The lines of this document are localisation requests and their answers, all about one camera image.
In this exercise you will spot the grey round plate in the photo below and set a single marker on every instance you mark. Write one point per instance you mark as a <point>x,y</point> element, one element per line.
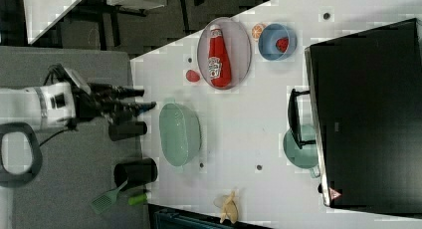
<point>238,47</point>

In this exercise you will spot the blue bowl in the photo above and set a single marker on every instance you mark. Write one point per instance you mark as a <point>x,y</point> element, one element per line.
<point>267,42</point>

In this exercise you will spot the green slotted spatula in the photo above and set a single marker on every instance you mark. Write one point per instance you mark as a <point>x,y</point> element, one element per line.
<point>105,201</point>

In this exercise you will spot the green mug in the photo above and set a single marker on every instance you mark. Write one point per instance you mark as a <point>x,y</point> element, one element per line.
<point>304,157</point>

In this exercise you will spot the red ketchup bottle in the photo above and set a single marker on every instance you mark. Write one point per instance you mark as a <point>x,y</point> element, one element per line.
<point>219,67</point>

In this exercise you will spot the red toy strawberry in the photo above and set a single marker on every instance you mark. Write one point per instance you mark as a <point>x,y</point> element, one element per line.
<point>192,76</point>

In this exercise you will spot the orange slice toy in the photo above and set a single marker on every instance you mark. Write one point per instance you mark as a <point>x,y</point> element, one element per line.
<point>257,30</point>

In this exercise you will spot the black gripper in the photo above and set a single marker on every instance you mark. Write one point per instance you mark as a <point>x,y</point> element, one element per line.
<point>90,99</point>

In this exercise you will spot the black utensil holder cup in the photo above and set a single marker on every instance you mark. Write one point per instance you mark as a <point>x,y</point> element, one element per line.
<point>135,173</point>

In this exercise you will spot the strawberry in blue bowl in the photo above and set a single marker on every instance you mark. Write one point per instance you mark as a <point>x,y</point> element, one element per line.
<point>282,44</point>

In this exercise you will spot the green handled utensil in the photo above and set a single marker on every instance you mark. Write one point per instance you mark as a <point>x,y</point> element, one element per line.
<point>134,200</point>

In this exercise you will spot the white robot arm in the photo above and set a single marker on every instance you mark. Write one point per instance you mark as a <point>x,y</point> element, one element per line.
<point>66,100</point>

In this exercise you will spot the black cylinder cup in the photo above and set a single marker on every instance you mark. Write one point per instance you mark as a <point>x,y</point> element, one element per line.
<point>127,130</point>

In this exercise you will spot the black ring frame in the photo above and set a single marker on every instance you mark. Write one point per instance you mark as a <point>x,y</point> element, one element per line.
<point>9,179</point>

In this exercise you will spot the black toaster oven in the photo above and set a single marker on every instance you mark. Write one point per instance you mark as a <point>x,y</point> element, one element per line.
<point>366,97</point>

